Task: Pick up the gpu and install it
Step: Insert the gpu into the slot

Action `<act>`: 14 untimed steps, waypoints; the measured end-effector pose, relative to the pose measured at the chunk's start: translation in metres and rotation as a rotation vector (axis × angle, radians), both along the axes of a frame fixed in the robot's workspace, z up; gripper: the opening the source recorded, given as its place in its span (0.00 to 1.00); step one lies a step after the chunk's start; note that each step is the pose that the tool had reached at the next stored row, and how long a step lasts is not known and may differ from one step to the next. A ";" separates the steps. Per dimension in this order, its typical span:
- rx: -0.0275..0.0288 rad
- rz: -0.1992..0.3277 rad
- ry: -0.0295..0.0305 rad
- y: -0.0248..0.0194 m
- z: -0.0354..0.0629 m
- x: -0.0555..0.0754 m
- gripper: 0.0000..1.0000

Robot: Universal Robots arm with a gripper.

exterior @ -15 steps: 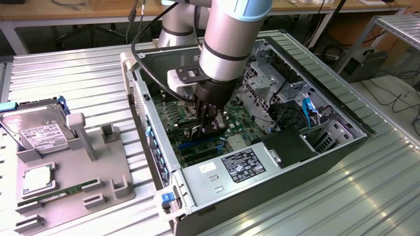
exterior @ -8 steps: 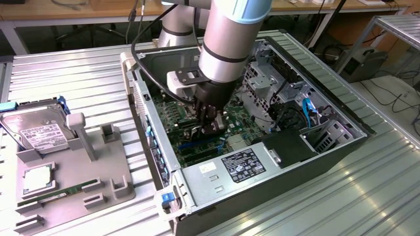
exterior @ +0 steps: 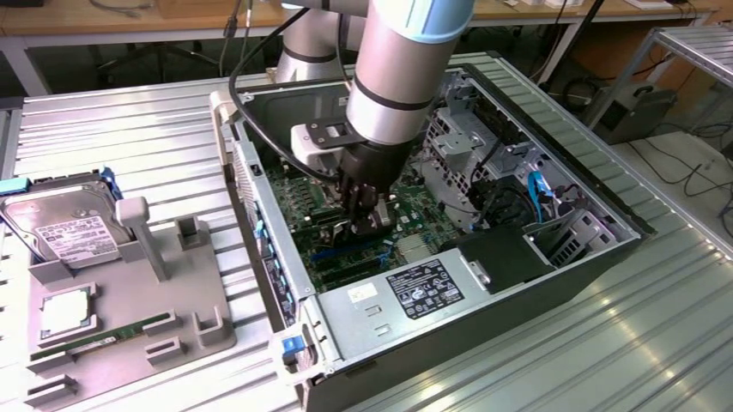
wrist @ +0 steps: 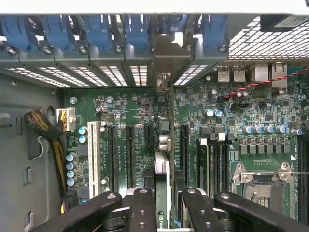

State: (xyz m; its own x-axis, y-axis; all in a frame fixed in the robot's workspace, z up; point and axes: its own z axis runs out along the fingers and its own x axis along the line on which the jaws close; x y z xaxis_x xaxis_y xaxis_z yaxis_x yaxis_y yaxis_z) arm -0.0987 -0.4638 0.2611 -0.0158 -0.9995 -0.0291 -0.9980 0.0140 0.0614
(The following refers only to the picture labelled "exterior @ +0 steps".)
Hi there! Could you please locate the open black PC case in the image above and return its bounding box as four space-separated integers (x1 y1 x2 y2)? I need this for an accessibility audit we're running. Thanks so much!
209 63 657 412

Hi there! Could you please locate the metal disk bay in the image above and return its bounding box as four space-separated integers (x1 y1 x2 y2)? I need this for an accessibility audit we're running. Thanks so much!
524 209 641 270

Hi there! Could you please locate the silver power supply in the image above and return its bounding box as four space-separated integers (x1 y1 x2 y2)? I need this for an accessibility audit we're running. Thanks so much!
312 248 557 366

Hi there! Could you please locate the blue expansion slot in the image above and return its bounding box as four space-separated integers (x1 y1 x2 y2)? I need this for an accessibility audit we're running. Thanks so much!
312 243 392 264

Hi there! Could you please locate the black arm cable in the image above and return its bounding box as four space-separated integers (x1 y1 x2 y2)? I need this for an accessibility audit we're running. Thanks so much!
228 8 345 184

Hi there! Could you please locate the green RAM stick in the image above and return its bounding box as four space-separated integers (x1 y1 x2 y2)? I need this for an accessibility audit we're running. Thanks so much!
29 319 174 362

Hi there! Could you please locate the grey parts rack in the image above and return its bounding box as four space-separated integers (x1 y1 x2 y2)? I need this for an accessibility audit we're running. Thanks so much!
22 195 240 409

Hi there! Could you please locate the silver hard disk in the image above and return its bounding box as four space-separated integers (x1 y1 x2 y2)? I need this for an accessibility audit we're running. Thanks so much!
2 182 126 270

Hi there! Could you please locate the perforated metal drive cage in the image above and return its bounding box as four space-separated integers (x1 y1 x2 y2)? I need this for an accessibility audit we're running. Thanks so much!
429 71 552 184

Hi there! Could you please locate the metal frame table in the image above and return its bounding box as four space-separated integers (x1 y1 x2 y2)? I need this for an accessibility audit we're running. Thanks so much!
633 26 733 142

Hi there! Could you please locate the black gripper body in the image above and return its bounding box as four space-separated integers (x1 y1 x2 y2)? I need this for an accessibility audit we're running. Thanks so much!
336 142 416 191

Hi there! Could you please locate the green Dell motherboard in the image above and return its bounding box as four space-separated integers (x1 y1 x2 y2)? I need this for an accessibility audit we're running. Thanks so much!
269 162 477 293

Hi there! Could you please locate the black power wire bundle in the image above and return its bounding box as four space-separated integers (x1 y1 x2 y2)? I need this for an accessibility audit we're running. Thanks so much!
472 178 537 231

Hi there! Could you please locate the long wooden desk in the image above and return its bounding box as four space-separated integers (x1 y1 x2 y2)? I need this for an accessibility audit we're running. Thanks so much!
0 0 722 94

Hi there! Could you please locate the dark computer tower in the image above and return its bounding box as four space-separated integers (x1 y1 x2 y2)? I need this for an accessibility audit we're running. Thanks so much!
592 81 682 146

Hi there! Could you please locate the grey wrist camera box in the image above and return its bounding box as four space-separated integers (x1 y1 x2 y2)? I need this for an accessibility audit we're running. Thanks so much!
290 122 352 173

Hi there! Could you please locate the black expansion slot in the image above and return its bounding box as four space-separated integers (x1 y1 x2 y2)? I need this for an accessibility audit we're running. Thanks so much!
318 260 394 289

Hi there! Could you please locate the silver socket cover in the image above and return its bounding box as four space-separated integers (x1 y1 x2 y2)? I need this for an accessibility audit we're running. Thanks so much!
373 200 400 229

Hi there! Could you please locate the silver chipset heatsink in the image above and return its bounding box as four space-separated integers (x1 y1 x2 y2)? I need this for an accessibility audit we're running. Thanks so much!
398 238 447 263

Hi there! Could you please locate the blue disk bracket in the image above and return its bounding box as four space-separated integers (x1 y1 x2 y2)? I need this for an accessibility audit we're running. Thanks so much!
0 165 126 203

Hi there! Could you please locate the black plastic housing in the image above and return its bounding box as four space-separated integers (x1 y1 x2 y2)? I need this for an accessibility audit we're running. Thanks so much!
457 229 557 294

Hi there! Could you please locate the blue SATA wire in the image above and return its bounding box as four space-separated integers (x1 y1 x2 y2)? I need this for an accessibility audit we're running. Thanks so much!
529 168 556 225

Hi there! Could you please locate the silver CPU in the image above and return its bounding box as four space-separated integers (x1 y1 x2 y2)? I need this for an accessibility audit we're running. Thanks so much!
41 293 94 335

